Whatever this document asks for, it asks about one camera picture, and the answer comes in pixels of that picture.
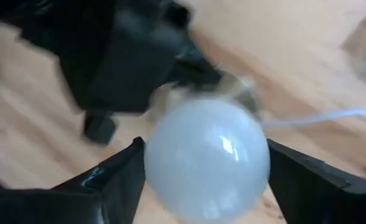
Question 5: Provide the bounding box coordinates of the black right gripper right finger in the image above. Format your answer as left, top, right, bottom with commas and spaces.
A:
267, 138, 366, 224

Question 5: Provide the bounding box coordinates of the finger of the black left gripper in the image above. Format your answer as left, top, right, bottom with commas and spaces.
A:
82, 110, 117, 146
170, 46, 226, 88

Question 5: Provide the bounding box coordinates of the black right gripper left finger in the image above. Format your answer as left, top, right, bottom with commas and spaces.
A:
0, 136, 147, 224

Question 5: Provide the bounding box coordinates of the white lightbulb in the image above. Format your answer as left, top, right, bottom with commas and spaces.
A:
144, 98, 272, 224

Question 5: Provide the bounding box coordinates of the white lamp cable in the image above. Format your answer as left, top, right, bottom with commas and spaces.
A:
261, 18, 366, 130

